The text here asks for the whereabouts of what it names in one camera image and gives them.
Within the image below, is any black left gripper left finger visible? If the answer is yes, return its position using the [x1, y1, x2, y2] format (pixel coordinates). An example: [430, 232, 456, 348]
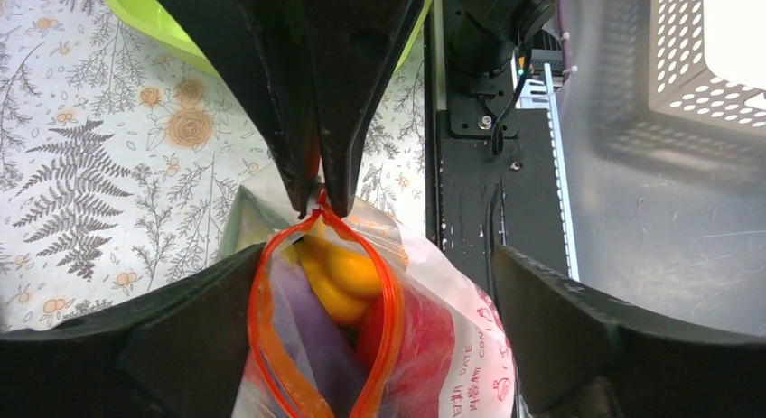
[1, 245, 263, 417]

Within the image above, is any clear zip top bag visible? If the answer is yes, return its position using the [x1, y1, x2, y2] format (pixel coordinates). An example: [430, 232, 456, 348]
[220, 166, 516, 417]

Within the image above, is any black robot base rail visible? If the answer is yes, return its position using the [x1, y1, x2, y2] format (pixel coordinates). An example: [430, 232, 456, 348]
[425, 18, 568, 300]

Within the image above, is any white perforated metal box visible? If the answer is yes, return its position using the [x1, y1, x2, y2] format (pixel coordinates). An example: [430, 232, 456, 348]
[648, 0, 765, 135]

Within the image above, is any purple toy eggplant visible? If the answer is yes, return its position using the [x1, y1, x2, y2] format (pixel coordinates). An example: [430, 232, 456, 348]
[269, 257, 368, 417]

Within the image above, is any yellow toy bell pepper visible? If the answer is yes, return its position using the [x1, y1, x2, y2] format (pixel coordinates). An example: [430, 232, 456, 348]
[294, 220, 382, 329]

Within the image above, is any red toy apple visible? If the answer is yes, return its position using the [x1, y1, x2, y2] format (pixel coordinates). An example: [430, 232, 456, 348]
[378, 286, 455, 418]

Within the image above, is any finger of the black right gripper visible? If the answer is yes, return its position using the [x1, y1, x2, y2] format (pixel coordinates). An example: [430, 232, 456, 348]
[157, 0, 320, 216]
[300, 0, 424, 218]

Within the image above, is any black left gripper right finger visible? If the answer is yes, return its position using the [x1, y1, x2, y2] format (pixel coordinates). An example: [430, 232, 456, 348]
[493, 246, 765, 417]

